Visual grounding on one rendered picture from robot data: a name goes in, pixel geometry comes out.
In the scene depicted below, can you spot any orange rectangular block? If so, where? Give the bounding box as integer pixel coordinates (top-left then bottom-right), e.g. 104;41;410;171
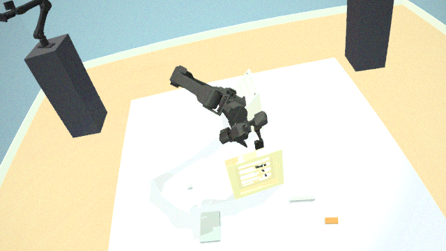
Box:
325;217;339;225

